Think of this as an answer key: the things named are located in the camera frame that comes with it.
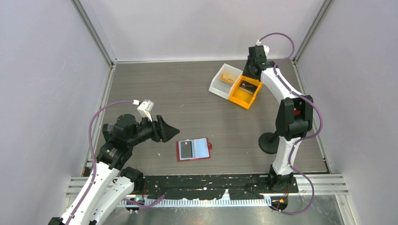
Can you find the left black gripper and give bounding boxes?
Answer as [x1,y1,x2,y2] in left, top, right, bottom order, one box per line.
[128,112,179,147]

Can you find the red card holder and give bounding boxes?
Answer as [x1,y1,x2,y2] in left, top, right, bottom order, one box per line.
[176,138,212,162]

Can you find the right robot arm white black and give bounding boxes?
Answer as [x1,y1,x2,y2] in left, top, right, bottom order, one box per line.
[243,44,313,192]

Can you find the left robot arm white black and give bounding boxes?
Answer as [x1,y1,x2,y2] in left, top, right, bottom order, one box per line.
[49,114,180,225]

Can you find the orange plastic bin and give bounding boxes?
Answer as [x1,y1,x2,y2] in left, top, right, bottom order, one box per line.
[228,75,263,110]

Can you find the white plastic bin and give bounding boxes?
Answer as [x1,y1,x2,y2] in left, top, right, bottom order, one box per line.
[208,63,243,100]

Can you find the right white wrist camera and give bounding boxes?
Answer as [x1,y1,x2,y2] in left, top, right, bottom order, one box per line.
[255,39,270,57]

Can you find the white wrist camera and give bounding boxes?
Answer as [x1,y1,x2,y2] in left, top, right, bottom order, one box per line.
[255,39,270,57]
[132,99,154,122]

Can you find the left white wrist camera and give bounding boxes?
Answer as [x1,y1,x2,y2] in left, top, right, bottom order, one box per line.
[132,99,154,122]

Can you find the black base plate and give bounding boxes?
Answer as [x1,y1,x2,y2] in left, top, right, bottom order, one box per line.
[132,174,299,200]

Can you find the aluminium front rail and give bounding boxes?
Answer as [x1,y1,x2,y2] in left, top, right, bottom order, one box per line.
[66,174,349,204]

